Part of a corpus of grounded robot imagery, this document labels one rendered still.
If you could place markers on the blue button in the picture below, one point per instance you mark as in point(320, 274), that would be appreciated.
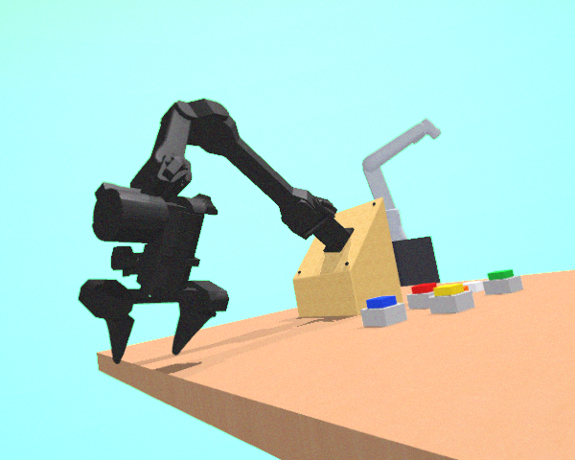
point(383, 312)

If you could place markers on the red button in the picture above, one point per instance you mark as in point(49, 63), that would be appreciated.
point(418, 298)

